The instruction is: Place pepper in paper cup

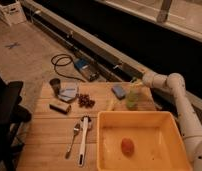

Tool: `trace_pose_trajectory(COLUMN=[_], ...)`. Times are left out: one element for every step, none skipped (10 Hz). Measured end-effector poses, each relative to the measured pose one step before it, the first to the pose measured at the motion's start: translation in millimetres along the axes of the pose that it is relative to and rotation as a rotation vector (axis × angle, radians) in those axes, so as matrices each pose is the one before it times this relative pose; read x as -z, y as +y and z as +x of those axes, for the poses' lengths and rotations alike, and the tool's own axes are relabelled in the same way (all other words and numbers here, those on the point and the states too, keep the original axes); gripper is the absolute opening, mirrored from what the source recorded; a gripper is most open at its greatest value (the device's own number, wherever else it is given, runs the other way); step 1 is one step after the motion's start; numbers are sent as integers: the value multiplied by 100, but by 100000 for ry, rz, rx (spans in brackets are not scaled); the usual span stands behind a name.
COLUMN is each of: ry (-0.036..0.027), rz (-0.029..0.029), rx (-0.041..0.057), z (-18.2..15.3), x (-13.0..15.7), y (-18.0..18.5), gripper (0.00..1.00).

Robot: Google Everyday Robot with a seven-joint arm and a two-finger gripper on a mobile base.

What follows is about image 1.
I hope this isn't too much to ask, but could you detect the metal rail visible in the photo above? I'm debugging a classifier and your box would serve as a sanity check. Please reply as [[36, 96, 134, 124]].
[[20, 0, 202, 121]]

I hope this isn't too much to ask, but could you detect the metal spoon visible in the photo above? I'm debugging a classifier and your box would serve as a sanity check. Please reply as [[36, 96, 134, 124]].
[[65, 123, 80, 159]]

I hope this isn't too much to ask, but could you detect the white crate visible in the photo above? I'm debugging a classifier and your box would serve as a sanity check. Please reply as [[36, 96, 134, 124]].
[[0, 0, 26, 26]]

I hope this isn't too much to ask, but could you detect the yellow plastic bin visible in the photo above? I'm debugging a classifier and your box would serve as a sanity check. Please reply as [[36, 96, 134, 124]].
[[97, 111, 192, 171]]

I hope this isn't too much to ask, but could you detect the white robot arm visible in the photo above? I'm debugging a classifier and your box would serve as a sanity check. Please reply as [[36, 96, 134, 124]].
[[142, 71, 202, 171]]

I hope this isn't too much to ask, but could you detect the green translucent bottle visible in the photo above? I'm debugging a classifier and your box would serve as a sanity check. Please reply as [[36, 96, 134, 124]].
[[126, 80, 143, 110]]

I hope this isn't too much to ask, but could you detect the dark rectangular block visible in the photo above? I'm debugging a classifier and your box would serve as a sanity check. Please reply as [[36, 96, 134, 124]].
[[49, 103, 71, 114]]

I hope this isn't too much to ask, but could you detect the blue sponge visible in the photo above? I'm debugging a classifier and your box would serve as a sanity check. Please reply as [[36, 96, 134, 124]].
[[112, 85, 126, 99]]

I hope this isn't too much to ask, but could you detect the bunch of dark grapes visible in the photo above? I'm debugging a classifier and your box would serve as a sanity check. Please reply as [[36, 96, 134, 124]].
[[78, 94, 95, 108]]

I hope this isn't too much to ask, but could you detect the blue grey power box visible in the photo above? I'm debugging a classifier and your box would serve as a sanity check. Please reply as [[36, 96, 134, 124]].
[[74, 59, 99, 82]]

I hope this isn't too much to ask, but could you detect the white handled kitchen tool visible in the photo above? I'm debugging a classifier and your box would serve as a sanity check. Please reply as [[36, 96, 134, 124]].
[[78, 116, 92, 167]]

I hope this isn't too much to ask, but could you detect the black stand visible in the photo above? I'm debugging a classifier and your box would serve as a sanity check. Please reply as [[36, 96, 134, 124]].
[[0, 77, 32, 171]]

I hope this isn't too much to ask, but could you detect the orange pepper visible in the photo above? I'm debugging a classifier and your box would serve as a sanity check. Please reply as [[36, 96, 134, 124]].
[[121, 138, 134, 156]]

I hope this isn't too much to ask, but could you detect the black cable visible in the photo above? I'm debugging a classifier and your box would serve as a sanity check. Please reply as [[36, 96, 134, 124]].
[[50, 53, 87, 83]]

